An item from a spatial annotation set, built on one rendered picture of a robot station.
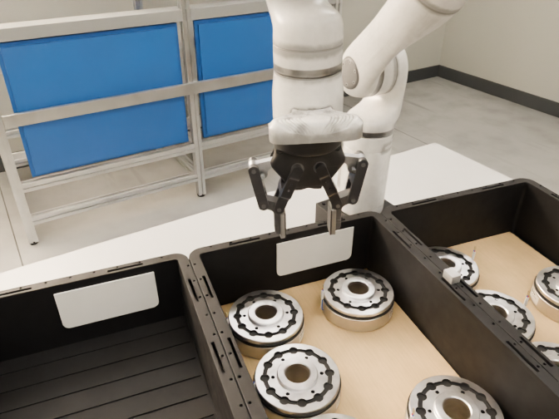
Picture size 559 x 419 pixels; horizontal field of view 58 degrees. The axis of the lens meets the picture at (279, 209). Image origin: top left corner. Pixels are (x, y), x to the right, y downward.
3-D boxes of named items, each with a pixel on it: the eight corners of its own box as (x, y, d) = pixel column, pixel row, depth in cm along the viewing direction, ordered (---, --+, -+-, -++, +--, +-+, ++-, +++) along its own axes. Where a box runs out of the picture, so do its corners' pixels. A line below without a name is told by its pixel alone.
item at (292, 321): (220, 303, 71) (220, 299, 71) (286, 286, 74) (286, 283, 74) (241, 354, 63) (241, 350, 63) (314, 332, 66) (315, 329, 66)
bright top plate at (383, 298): (314, 277, 76) (314, 273, 76) (375, 266, 78) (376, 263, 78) (337, 323, 68) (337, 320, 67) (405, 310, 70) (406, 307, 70)
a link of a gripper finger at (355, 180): (360, 159, 56) (342, 203, 59) (375, 163, 57) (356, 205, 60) (355, 149, 59) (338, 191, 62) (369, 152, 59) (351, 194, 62)
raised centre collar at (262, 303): (243, 308, 70) (242, 303, 69) (276, 298, 71) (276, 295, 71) (254, 332, 66) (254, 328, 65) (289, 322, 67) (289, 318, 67)
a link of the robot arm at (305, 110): (269, 148, 48) (267, 84, 45) (263, 105, 57) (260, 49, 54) (364, 142, 49) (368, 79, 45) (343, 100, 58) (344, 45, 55)
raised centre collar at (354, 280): (336, 283, 74) (336, 279, 74) (367, 277, 75) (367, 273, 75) (348, 304, 70) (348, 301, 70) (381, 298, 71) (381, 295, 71)
